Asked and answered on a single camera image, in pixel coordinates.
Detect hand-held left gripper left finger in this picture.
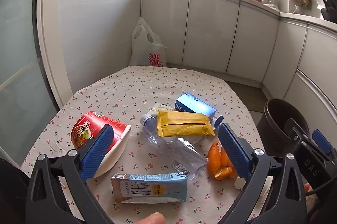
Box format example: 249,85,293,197
25,124,114,224

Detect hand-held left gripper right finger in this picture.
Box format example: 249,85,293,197
217,122,308,224

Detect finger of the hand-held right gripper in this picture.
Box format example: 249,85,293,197
312,129,333,159
284,118,316,148

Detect orange peel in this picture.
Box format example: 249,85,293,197
207,141,237,181

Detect dark brown bin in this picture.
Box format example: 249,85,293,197
257,99,312,159

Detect red instant noodle cup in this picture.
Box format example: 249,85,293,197
71,111,132,178

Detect yellow snack packet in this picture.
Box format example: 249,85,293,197
156,109,214,137

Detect blue cardboard box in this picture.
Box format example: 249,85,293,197
175,92,218,117

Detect clear plastic bottle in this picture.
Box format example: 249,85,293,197
141,113,208,180

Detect light blue milk carton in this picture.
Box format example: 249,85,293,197
111,173,189,205

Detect person's left hand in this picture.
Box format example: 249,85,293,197
132,212,166,224

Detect white printed paper cup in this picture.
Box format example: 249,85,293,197
234,177,273,197

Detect cherry print tablecloth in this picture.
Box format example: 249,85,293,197
21,65,266,224

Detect white plastic shopping bag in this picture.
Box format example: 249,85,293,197
128,17,168,68

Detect black frying pan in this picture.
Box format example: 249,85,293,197
313,0,337,22

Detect white kitchen cabinets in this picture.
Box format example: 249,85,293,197
140,0,337,152

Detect frosted glass sliding door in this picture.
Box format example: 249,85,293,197
0,0,62,160

